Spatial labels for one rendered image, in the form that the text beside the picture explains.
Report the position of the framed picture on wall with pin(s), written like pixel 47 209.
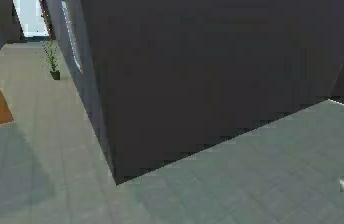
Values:
pixel 71 36

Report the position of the brown wooden room door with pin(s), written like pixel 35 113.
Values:
pixel 46 18

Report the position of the green potted house plant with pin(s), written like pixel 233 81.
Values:
pixel 52 61

